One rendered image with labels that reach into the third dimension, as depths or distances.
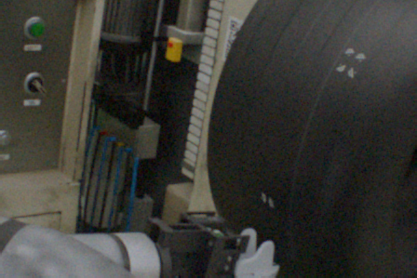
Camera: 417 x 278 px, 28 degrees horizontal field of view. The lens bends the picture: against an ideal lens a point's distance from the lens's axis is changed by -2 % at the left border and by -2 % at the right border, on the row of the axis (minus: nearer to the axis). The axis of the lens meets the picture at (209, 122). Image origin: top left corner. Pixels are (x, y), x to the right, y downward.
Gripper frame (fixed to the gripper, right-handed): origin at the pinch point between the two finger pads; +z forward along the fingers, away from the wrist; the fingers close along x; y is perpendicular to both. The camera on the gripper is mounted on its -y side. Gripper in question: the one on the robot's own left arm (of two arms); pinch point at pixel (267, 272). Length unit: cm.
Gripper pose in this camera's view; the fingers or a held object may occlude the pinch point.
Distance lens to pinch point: 107.8
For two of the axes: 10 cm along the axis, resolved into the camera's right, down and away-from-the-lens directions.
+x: -5.9, -3.4, 7.3
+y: 2.6, -9.4, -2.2
